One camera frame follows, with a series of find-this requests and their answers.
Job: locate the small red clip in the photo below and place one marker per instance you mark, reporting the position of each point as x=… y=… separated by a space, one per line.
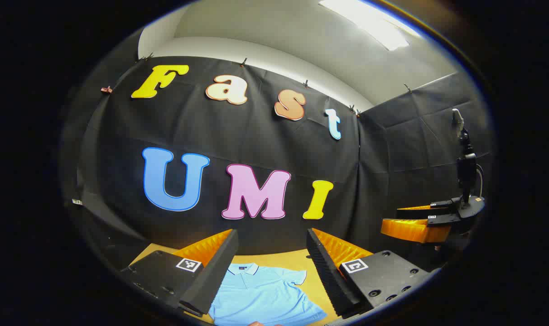
x=106 y=89

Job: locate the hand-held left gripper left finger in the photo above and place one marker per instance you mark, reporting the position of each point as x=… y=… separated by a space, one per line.
x=213 y=276

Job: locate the light blue T-shirt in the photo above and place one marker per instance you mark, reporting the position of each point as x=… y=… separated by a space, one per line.
x=265 y=294

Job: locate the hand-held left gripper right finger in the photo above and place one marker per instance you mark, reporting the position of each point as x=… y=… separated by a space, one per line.
x=329 y=276

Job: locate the ceiling light panel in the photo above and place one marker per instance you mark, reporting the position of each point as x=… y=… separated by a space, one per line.
x=369 y=20

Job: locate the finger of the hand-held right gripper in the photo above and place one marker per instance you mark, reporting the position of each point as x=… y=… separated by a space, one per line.
x=410 y=230
x=431 y=212

